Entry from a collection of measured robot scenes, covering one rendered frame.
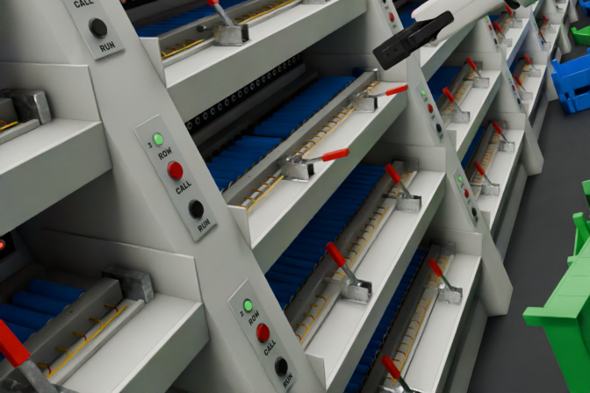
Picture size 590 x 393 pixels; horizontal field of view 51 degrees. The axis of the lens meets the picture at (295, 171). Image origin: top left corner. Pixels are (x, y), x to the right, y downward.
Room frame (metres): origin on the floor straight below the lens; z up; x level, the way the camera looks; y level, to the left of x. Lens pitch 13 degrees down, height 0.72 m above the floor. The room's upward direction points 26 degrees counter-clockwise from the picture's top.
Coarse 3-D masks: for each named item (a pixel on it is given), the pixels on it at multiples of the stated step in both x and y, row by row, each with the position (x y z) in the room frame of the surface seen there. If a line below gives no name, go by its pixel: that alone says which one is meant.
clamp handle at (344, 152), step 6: (336, 150) 0.76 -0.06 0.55; (342, 150) 0.75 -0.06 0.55; (348, 150) 0.75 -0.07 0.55; (300, 156) 0.78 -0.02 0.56; (324, 156) 0.76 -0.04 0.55; (330, 156) 0.75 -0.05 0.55; (336, 156) 0.75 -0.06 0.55; (342, 156) 0.74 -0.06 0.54; (300, 162) 0.78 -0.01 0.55; (306, 162) 0.78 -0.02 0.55; (312, 162) 0.77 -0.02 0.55
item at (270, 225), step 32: (320, 64) 1.21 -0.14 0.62; (352, 64) 1.18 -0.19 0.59; (256, 96) 1.03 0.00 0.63; (384, 96) 1.07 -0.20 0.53; (352, 128) 0.94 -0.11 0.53; (384, 128) 1.02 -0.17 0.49; (352, 160) 0.89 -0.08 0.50; (288, 192) 0.75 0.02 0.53; (320, 192) 0.79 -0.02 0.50; (256, 224) 0.68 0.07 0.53; (288, 224) 0.71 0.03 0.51; (256, 256) 0.64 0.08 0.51
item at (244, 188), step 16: (368, 80) 1.11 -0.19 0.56; (336, 96) 1.02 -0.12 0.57; (320, 112) 0.95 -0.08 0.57; (336, 112) 0.98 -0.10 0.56; (304, 128) 0.90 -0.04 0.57; (320, 128) 0.93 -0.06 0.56; (288, 144) 0.84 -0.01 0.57; (304, 144) 0.88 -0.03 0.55; (272, 160) 0.80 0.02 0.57; (256, 176) 0.76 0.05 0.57; (272, 176) 0.78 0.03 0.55; (224, 192) 0.72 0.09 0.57; (240, 192) 0.72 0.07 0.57
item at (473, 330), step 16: (512, 192) 1.56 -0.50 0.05; (512, 208) 1.52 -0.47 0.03; (512, 224) 1.47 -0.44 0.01; (496, 240) 1.35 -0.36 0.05; (480, 304) 1.15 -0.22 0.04; (480, 320) 1.12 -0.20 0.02; (464, 336) 1.05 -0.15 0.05; (480, 336) 1.09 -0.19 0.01; (464, 352) 1.02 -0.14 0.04; (464, 368) 0.99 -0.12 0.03; (448, 384) 0.94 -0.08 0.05; (464, 384) 0.97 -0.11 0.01
